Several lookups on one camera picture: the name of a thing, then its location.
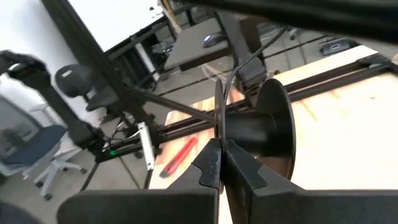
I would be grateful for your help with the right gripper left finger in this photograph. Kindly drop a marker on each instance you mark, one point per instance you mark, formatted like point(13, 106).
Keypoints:
point(140, 207)

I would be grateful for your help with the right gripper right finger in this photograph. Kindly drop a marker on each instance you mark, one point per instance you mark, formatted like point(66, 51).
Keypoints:
point(295, 207)

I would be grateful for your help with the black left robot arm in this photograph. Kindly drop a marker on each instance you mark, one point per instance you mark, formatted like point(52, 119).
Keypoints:
point(245, 56)

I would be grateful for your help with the red utility knife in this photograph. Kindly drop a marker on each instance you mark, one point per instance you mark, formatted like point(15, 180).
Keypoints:
point(178, 157)

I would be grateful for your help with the blue office chair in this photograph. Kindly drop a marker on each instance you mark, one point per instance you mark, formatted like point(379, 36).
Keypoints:
point(34, 146)

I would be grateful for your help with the black office chair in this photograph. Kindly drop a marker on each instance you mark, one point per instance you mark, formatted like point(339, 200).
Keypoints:
point(74, 79)

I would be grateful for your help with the dark grey floor box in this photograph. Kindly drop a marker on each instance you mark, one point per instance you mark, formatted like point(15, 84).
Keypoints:
point(339, 47)

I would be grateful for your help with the grey desk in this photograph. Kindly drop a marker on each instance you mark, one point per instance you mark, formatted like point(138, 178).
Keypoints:
point(192, 46)

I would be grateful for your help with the black computer mouse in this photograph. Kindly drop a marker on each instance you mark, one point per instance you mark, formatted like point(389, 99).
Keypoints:
point(215, 40)

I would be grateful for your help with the white top desk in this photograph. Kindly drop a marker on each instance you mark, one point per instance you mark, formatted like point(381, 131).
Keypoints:
point(109, 18)

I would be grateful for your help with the silver frame bracket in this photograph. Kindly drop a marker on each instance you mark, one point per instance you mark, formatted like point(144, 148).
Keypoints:
point(146, 146)

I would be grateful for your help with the black aluminium table frame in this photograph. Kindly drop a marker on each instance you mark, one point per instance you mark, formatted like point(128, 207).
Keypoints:
point(91, 62)

